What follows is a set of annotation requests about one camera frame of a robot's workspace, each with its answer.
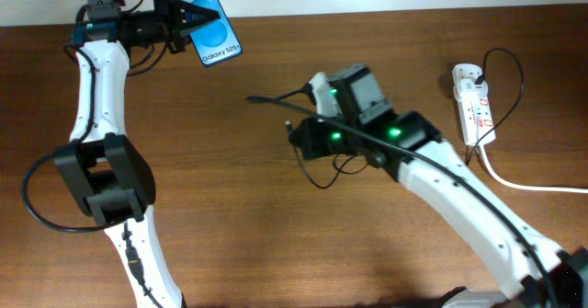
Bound black USB charging cable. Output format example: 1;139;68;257
283;47;526;190

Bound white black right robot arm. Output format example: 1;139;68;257
288;63;587;307

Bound blue Galaxy smartphone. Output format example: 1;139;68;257
182;0;243;66

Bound white power strip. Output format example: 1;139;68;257
452;63;496;147

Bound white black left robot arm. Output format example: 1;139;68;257
53;0;220;307

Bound white power strip cord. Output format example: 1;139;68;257
477;143;588;195

